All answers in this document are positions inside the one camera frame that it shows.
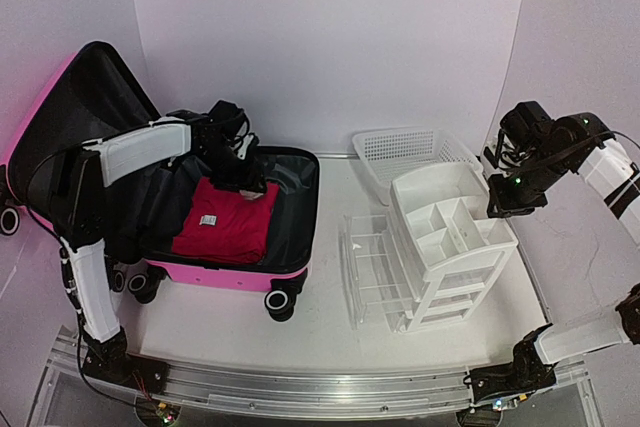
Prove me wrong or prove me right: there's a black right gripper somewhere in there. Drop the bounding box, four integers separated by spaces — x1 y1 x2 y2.
487 147 569 220

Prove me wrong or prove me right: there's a white plastic mesh basket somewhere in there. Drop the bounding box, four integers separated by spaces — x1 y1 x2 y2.
352 127 483 206

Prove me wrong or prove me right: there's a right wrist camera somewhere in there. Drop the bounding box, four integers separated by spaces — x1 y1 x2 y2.
480 131 506 179

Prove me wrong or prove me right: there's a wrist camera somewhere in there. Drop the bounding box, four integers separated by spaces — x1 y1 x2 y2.
233 132 259 161
480 131 506 179

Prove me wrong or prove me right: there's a pink cartoon suitcase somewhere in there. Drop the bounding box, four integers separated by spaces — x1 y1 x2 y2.
1 41 320 322

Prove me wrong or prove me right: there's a red folded garment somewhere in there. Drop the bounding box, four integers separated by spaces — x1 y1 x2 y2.
172 178 279 265

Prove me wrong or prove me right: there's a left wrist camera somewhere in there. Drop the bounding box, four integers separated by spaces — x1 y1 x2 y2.
233 132 259 161

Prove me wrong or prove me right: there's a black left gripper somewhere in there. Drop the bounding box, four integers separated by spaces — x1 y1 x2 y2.
197 141 269 194

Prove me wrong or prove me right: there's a clear organizer drawer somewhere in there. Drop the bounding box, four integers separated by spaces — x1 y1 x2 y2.
339 214 414 333

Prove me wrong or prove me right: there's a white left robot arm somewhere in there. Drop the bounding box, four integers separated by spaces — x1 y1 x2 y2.
49 101 267 344

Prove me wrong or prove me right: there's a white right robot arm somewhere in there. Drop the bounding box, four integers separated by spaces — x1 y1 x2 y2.
465 101 639 409

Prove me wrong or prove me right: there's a white drawer desk organizer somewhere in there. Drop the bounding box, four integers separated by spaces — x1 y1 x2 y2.
389 162 518 333

